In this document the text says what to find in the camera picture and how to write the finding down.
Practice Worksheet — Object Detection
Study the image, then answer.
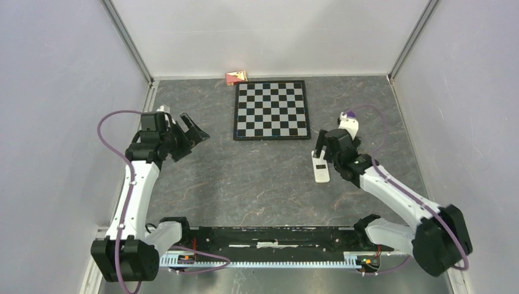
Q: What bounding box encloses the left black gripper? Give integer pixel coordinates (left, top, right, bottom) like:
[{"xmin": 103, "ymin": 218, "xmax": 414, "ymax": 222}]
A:
[{"xmin": 160, "ymin": 113, "xmax": 209, "ymax": 162}]

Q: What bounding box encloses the red white remote control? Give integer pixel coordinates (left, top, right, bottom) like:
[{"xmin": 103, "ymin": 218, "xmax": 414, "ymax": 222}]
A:
[{"xmin": 312, "ymin": 151, "xmax": 330, "ymax": 184}]

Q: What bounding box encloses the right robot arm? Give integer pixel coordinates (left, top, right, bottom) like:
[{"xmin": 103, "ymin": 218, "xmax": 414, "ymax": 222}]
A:
[{"xmin": 312, "ymin": 129, "xmax": 473, "ymax": 277}]

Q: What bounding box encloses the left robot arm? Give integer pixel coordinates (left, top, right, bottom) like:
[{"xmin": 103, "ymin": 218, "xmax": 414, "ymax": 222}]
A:
[{"xmin": 91, "ymin": 110, "xmax": 210, "ymax": 282}]

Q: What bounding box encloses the black white chessboard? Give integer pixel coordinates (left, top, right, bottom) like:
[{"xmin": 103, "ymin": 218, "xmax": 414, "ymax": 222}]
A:
[{"xmin": 233, "ymin": 80, "xmax": 312, "ymax": 141}]

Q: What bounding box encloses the red orange small box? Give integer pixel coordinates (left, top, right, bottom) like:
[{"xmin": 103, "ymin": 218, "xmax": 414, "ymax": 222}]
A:
[{"xmin": 225, "ymin": 70, "xmax": 248, "ymax": 86}]

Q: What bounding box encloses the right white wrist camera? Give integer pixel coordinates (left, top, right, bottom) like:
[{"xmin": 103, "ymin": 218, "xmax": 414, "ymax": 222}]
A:
[{"xmin": 338, "ymin": 111, "xmax": 359, "ymax": 140}]

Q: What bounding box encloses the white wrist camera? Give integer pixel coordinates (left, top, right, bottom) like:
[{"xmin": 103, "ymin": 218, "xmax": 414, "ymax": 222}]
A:
[
  {"xmin": 338, "ymin": 111, "xmax": 359, "ymax": 140},
  {"xmin": 156, "ymin": 105, "xmax": 176, "ymax": 125}
]

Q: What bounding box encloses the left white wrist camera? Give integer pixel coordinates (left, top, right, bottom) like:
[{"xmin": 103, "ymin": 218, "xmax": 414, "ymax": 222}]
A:
[{"xmin": 156, "ymin": 105, "xmax": 176, "ymax": 125}]

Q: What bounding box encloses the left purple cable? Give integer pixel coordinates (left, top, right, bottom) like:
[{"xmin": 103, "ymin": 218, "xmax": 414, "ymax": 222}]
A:
[{"xmin": 97, "ymin": 110, "xmax": 143, "ymax": 294}]

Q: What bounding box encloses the purple cable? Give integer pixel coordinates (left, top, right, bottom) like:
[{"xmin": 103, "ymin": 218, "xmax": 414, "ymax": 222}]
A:
[
  {"xmin": 348, "ymin": 104, "xmax": 470, "ymax": 271},
  {"xmin": 97, "ymin": 110, "xmax": 143, "ymax": 294}
]

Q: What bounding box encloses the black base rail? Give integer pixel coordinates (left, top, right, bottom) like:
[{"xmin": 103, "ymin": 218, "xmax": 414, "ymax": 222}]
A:
[{"xmin": 178, "ymin": 226, "xmax": 393, "ymax": 262}]

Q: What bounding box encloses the white slotted cable duct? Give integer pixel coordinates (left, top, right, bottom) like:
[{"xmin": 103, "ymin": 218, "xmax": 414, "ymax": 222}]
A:
[{"xmin": 159, "ymin": 251, "xmax": 380, "ymax": 271}]

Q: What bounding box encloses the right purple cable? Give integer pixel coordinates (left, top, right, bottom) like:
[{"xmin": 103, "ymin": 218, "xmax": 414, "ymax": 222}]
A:
[{"xmin": 348, "ymin": 104, "xmax": 470, "ymax": 271}]

